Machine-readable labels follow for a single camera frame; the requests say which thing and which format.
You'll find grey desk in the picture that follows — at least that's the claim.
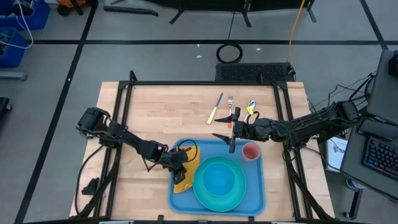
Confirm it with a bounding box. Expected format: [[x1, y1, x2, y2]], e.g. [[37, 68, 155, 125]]
[[340, 49, 398, 220]]

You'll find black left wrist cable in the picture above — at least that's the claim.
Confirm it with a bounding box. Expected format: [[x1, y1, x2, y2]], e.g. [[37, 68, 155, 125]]
[[178, 139, 199, 163]]

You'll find blue bowl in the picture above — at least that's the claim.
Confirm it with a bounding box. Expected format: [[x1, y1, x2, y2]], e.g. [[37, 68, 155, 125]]
[[201, 161, 236, 198]]

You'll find pink cup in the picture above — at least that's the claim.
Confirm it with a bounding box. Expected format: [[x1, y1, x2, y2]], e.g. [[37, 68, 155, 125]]
[[241, 142, 262, 162]]

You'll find black floor bar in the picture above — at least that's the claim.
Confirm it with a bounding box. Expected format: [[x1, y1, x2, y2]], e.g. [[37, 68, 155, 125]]
[[103, 4, 159, 17]]

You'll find orange and black machine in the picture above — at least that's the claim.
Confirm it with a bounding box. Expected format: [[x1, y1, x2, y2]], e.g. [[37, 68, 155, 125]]
[[55, 0, 90, 16]]

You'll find black backlit keyboard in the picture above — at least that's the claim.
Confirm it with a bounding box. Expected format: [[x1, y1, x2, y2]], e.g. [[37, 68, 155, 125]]
[[360, 136, 398, 179]]

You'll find teal plate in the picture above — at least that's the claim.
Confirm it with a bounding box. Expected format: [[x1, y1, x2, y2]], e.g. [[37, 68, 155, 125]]
[[192, 155, 248, 213]]

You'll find knife with yellow handle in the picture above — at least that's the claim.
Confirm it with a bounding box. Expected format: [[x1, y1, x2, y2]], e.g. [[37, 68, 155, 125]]
[[206, 91, 224, 126]]

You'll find blue plastic tray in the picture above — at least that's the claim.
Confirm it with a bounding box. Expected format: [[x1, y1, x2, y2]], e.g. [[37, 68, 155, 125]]
[[167, 138, 266, 217]]

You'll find thin black floor cable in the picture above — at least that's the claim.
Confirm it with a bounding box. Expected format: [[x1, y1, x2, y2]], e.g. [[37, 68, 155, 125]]
[[227, 11, 236, 42]]

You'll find yellow hanging cable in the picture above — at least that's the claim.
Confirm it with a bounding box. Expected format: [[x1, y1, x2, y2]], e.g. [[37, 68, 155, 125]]
[[286, 0, 307, 63]]

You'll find grey floor bar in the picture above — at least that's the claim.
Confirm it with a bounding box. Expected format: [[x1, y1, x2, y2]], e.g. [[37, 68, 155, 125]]
[[0, 71, 29, 82]]

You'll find black left arm base cable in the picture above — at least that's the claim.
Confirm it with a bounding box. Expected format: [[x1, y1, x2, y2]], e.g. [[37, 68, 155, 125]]
[[74, 144, 106, 216]]

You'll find yellow cloth napkin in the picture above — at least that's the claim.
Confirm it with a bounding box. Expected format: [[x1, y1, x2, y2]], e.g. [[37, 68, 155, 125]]
[[172, 145, 201, 195]]

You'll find black aluminium table frame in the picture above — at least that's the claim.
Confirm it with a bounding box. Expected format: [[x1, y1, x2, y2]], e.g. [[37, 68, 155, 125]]
[[74, 70, 335, 224]]

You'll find fork with orange handle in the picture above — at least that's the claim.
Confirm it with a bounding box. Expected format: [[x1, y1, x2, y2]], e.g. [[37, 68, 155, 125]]
[[226, 95, 235, 129]]

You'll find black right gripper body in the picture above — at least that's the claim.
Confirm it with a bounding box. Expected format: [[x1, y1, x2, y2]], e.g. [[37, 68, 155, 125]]
[[229, 107, 262, 154]]

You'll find coiled black cable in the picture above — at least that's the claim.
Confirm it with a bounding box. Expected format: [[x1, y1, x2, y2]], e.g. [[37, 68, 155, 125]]
[[216, 42, 244, 64]]

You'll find spoon with orange handle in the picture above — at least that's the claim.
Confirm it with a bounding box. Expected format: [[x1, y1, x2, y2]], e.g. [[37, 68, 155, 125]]
[[243, 99, 257, 124]]

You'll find grey laptop lid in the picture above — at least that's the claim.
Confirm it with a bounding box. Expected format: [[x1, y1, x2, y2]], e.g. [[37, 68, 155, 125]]
[[366, 49, 398, 126]]

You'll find white cable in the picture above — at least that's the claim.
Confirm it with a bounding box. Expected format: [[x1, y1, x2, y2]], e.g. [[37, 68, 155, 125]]
[[0, 0, 34, 50]]

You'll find black chair base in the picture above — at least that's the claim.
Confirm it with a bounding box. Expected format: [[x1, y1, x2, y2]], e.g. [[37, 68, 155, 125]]
[[0, 96, 13, 113]]

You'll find blue plastic storage bin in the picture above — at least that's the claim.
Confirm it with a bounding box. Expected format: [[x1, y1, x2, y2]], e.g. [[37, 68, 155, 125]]
[[0, 0, 52, 31], [0, 27, 29, 69]]

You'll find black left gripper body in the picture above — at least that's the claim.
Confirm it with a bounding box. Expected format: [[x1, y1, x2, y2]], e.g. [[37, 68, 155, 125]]
[[161, 146, 191, 185]]

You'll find white paper sheet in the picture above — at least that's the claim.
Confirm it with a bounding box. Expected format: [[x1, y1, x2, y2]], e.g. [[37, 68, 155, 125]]
[[325, 136, 349, 172]]

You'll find black clamp bracket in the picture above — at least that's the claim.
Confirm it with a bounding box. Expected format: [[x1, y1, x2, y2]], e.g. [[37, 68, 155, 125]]
[[81, 177, 101, 197]]

